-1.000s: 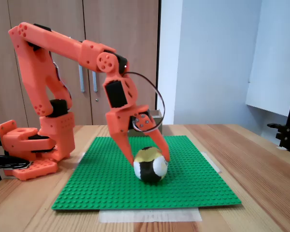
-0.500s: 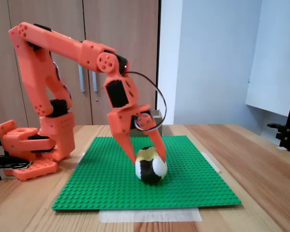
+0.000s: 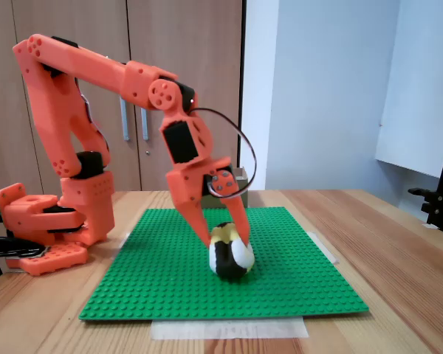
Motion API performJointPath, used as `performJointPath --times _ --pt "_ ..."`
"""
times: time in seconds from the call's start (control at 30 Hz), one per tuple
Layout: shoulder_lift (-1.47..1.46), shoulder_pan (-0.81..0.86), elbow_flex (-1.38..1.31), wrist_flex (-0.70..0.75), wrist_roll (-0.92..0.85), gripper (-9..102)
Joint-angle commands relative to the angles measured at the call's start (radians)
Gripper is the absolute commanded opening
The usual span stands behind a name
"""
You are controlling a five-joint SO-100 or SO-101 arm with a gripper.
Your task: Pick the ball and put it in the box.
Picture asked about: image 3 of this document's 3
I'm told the yellow black white fabric ball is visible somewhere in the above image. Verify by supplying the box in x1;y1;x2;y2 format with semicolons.
208;221;255;282

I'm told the open cardboard box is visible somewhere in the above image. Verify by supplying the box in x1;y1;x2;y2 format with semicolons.
201;166;249;209

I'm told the translucent masking tape strip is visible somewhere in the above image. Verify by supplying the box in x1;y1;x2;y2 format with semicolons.
306;230;339;265
110;232;132;261
150;317;309;340

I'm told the green studded baseplate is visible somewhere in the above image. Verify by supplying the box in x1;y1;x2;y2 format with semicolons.
78;206;370;322

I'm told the brown wooden cabinet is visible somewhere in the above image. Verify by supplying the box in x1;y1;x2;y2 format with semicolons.
0;0;244;192

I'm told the black table clamp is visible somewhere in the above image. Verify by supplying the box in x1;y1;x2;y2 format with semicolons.
0;237;52;259

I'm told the thin gripper motor cable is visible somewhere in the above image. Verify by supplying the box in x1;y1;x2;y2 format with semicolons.
189;106;258;199

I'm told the silver cabinet door handle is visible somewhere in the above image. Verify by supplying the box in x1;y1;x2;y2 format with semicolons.
120;97;130;141
140;106;150;141

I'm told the white wall panel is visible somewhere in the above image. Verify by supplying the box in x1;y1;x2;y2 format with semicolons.
375;0;443;180

